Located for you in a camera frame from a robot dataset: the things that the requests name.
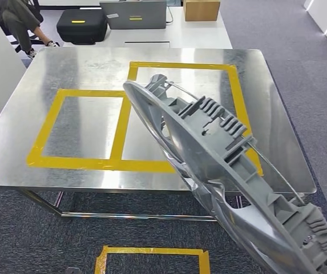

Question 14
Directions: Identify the black carry case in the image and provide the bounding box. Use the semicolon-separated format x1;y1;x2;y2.
56;8;108;45

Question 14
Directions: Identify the cardboard box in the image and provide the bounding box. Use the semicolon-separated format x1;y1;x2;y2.
183;0;221;22

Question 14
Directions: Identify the seated person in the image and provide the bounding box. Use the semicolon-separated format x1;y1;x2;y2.
0;0;60;60

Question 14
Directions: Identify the white desk with metal legs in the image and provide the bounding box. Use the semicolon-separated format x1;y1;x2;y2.
0;5;28;119

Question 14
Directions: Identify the large yellow bench tape outline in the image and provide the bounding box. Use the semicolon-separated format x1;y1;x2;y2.
120;61;264;178

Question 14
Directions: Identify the white desk with slot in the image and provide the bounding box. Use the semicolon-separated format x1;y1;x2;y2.
63;6;233;50

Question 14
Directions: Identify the black laptop cable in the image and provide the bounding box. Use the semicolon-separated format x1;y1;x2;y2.
165;5;174;26

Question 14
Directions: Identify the silver wheel hubcap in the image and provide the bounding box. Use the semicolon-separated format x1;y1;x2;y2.
122;74;327;274

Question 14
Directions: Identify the grey laptop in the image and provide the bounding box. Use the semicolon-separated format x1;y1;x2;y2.
100;0;168;30

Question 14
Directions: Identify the steel workbench table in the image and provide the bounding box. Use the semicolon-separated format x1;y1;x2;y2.
0;47;317;224

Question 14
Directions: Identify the yellow floor tape outline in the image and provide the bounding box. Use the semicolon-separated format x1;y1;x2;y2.
94;245;211;274

